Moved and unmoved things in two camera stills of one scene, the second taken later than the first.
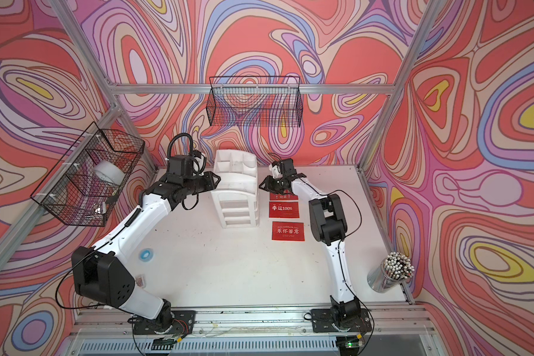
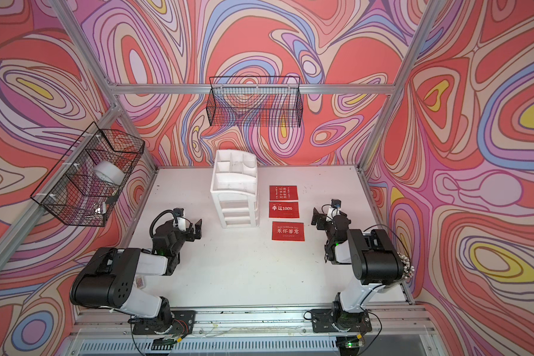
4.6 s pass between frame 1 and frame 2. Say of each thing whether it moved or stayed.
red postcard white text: stayed
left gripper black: moved
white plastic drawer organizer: stayed
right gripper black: moved
